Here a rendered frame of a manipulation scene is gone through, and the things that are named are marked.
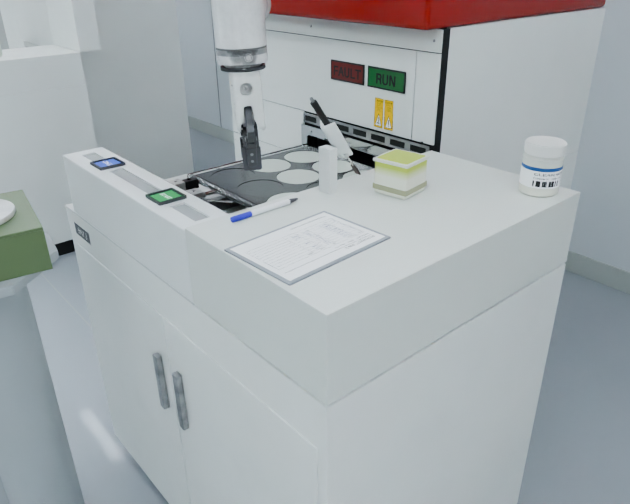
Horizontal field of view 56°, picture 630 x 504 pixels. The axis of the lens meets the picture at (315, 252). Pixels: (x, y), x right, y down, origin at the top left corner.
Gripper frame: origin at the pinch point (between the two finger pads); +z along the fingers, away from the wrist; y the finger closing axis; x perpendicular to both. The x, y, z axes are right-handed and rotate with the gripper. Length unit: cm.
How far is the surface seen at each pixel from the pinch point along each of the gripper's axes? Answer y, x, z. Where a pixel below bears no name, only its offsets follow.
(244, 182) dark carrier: 25.2, 1.0, 14.2
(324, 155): -1.3, -13.1, 0.9
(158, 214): -4.6, 17.1, 7.9
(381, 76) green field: 33.5, -32.9, -5.5
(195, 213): -4.6, 10.8, 8.3
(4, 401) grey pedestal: 5, 56, 51
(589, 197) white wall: 121, -152, 70
